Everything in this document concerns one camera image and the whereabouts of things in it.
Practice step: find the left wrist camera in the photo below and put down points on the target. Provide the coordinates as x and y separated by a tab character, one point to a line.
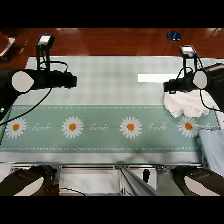
45	40

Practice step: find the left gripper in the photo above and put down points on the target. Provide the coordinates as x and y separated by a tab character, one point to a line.
63	80

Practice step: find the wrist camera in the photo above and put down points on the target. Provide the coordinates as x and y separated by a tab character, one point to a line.
45	40
187	50

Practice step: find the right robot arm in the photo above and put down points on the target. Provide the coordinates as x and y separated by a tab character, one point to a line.
213	80

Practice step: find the light blue garment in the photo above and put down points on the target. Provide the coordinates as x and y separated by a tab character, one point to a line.
213	150

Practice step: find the blue round disc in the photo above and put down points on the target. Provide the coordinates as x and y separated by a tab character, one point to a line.
174	35

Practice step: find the white garment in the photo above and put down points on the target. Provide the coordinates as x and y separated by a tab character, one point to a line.
186	103

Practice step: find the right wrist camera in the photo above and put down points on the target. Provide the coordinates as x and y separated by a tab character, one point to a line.
187	50

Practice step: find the silver frame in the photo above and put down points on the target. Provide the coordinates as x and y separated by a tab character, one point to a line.
133	183

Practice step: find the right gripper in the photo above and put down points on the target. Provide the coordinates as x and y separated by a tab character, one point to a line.
180	85

